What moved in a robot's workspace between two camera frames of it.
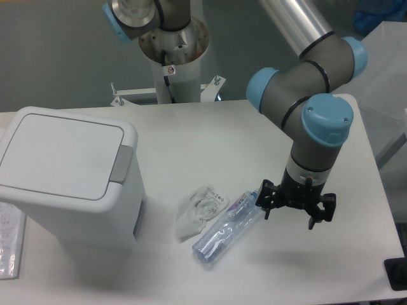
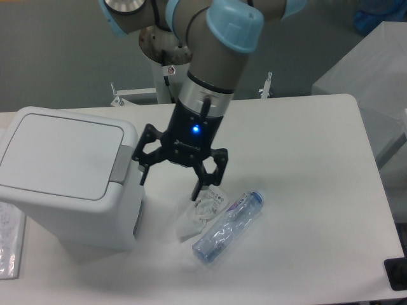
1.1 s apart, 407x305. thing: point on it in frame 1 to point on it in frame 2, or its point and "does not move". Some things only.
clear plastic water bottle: (235, 220) does not move
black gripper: (301, 194) to (186, 140)
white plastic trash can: (79, 177) does not move
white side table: (379, 84) does not move
